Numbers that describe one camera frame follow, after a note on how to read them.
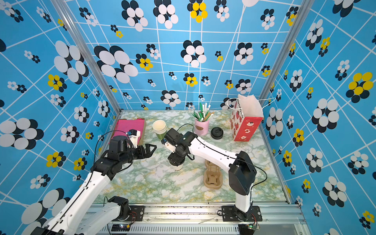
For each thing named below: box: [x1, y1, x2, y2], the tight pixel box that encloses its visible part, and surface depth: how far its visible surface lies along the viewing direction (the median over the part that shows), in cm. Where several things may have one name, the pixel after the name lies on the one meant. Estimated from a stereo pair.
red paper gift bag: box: [230, 94, 264, 142], surface depth 93 cm
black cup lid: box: [167, 151, 186, 167], surface depth 72 cm
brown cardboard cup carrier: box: [203, 159, 223, 190], surface depth 83 cm
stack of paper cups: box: [152, 119, 167, 141], surface depth 96 cm
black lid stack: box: [210, 126, 224, 140], surface depth 104 cm
